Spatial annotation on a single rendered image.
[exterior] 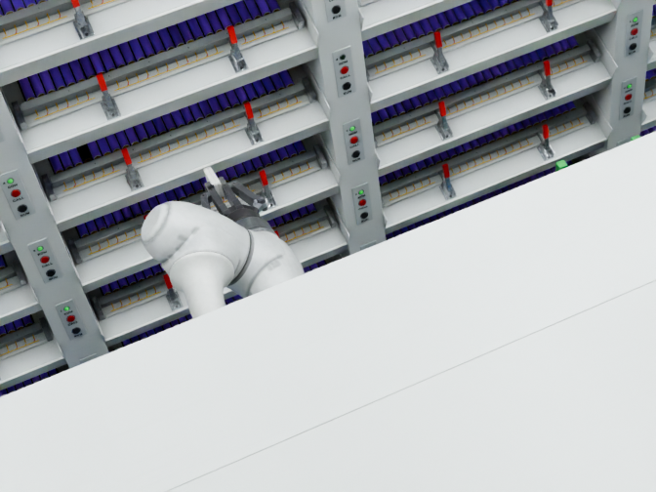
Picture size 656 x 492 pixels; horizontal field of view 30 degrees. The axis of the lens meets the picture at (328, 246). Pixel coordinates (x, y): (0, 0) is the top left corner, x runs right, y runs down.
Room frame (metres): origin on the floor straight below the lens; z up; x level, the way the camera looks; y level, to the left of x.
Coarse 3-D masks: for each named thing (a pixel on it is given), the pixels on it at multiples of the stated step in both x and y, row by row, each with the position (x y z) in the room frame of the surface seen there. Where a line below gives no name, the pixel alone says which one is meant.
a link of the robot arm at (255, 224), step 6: (240, 222) 1.46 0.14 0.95; (246, 222) 1.46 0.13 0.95; (252, 222) 1.46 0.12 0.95; (258, 222) 1.46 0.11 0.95; (264, 222) 1.46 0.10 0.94; (252, 228) 1.44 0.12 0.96; (258, 228) 1.43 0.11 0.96; (264, 228) 1.44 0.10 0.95; (270, 228) 1.45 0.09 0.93; (276, 234) 1.44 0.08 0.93
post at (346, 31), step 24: (312, 0) 1.92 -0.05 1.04; (336, 24) 1.93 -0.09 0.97; (336, 48) 1.93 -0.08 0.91; (360, 48) 1.95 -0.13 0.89; (312, 72) 1.98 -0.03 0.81; (360, 72) 1.94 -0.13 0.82; (336, 96) 1.93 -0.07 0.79; (360, 96) 1.94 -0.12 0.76; (336, 120) 1.93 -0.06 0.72; (360, 120) 1.94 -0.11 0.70; (336, 144) 1.92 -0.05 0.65; (360, 168) 1.94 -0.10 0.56; (360, 240) 1.93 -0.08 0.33; (384, 240) 1.95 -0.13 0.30
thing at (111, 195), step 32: (320, 96) 1.95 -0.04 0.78; (224, 128) 1.92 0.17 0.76; (288, 128) 1.91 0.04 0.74; (320, 128) 1.93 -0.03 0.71; (160, 160) 1.87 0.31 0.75; (192, 160) 1.86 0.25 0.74; (224, 160) 1.86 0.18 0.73; (96, 192) 1.81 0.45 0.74; (128, 192) 1.81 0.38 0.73; (160, 192) 1.83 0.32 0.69; (64, 224) 1.76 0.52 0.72
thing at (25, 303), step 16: (0, 256) 1.82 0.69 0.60; (16, 256) 1.83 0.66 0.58; (0, 272) 1.78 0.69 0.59; (16, 272) 1.80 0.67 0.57; (0, 288) 1.76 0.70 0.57; (16, 288) 1.76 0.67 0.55; (0, 304) 1.73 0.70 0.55; (16, 304) 1.73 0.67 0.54; (32, 304) 1.73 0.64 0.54; (0, 320) 1.71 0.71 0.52
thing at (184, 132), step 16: (272, 96) 1.96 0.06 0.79; (288, 96) 1.97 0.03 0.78; (224, 112) 1.94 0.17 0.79; (240, 112) 1.93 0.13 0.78; (192, 128) 1.91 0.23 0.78; (208, 128) 1.92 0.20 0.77; (144, 144) 1.88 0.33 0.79; (160, 144) 1.89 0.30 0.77; (96, 160) 1.86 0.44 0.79; (112, 160) 1.86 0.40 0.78; (144, 160) 1.86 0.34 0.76; (64, 176) 1.83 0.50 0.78; (80, 176) 1.84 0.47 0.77
